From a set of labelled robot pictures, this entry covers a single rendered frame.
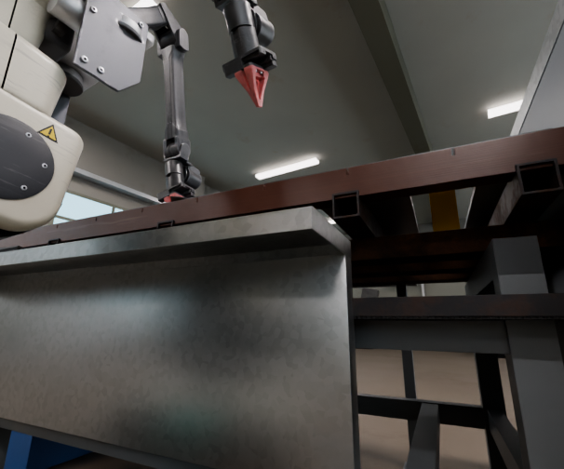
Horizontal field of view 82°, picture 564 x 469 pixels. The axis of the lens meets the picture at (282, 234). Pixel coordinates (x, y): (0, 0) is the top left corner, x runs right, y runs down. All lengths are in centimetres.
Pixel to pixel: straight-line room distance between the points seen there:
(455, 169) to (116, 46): 58
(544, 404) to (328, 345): 31
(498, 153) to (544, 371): 33
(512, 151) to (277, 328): 47
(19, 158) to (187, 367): 43
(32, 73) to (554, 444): 86
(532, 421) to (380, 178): 43
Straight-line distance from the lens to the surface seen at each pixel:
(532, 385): 63
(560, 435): 64
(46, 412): 102
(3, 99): 54
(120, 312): 83
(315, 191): 65
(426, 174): 62
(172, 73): 124
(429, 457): 83
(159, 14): 130
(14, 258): 88
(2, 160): 51
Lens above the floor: 54
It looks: 16 degrees up
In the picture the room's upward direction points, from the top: 1 degrees clockwise
